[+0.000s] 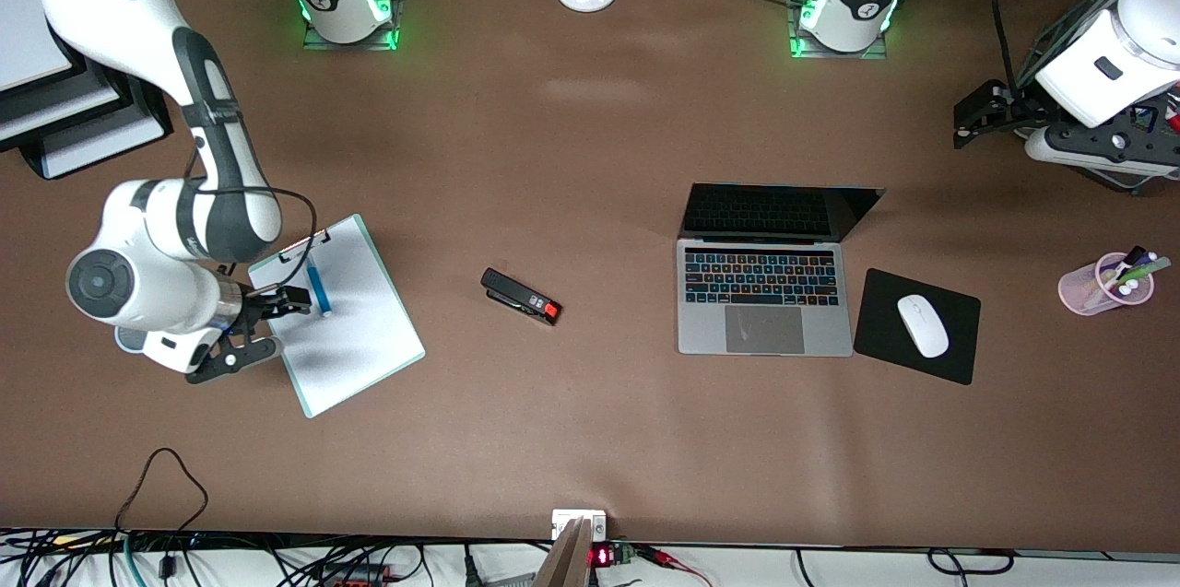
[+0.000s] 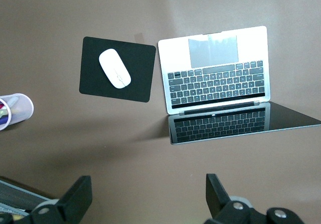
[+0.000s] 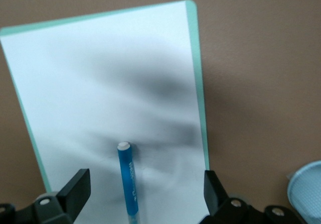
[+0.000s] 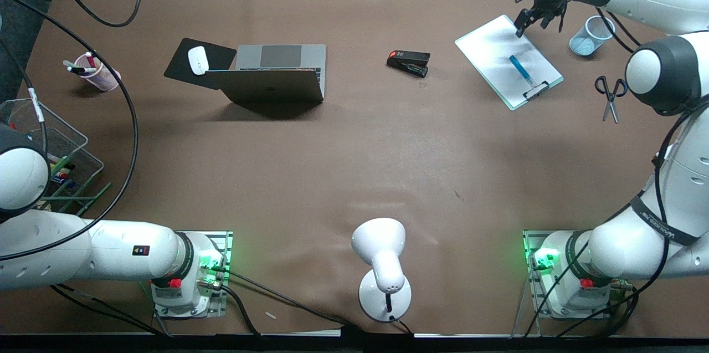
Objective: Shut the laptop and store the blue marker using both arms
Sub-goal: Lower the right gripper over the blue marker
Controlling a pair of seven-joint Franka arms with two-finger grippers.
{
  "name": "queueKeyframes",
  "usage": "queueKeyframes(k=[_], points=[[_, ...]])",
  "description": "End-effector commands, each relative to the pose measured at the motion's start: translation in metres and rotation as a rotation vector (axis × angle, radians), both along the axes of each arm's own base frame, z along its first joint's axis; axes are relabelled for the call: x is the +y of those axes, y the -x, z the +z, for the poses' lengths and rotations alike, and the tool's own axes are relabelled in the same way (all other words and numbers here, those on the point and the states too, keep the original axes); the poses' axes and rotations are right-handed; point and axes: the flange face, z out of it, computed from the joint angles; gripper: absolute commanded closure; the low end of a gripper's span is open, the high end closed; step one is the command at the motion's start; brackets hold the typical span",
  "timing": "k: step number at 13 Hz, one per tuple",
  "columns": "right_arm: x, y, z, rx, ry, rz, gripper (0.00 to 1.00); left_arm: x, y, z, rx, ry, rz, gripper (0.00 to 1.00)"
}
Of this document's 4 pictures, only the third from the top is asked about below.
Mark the white board with green frame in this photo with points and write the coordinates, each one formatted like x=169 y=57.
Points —
x=100 y=83

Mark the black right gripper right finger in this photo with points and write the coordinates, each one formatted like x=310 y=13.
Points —
x=215 y=196

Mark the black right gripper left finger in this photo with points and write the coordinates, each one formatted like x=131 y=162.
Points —
x=77 y=191

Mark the teal clipboard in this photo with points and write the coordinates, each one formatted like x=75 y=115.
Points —
x=194 y=58

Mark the blue marker with white end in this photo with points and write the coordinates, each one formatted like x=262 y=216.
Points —
x=129 y=178

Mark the light blue mesh cup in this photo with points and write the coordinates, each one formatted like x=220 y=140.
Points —
x=308 y=191

